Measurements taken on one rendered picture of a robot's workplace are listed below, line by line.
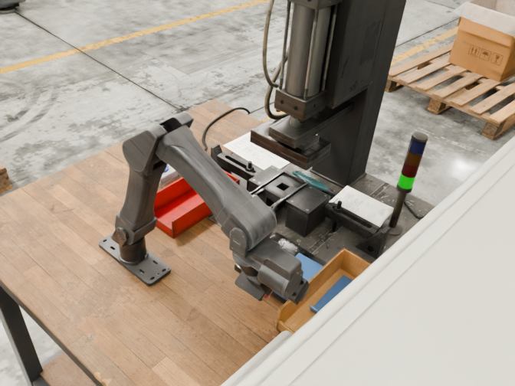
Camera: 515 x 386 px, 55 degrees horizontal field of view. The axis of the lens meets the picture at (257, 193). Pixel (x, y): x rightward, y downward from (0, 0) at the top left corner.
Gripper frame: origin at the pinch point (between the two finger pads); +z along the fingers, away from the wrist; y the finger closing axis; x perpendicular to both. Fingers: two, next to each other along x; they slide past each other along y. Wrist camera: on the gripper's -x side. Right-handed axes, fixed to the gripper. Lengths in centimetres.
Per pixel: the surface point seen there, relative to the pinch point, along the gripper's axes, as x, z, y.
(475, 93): 33, 231, 235
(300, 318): -7.0, 8.8, -1.8
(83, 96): 258, 151, 62
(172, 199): 43.0, 14.0, 7.0
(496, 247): -36, -84, -6
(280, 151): 17.7, 1.3, 28.7
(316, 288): -5.5, 12.1, 6.3
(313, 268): -1.7, 13.4, 10.2
